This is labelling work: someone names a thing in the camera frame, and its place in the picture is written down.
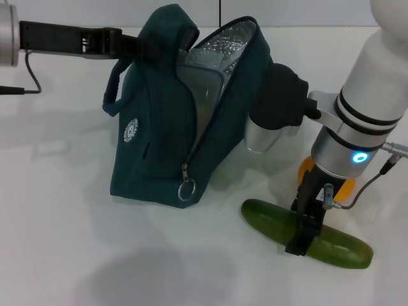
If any grey right arm cable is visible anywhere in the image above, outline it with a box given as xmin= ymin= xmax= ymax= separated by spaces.
xmin=321 ymin=142 xmax=408 ymax=211

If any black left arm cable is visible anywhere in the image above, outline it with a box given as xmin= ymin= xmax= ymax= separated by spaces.
xmin=0 ymin=52 xmax=43 ymax=96

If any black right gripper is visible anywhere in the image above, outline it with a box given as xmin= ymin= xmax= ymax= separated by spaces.
xmin=285 ymin=165 xmax=334 ymax=257

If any green cucumber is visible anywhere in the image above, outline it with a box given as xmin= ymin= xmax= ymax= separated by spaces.
xmin=240 ymin=198 xmax=374 ymax=270

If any clear plastic blue-rimmed food container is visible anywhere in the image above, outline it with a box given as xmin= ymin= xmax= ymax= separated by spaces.
xmin=176 ymin=50 xmax=226 ymax=138

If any dark teal fabric lunch bag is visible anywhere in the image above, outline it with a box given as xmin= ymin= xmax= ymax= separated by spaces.
xmin=101 ymin=3 xmax=278 ymax=210

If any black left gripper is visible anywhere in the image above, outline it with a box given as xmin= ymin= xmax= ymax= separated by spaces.
xmin=18 ymin=20 xmax=162 ymax=63

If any orange-yellow pear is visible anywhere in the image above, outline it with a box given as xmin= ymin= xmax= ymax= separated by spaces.
xmin=298 ymin=155 xmax=357 ymax=202

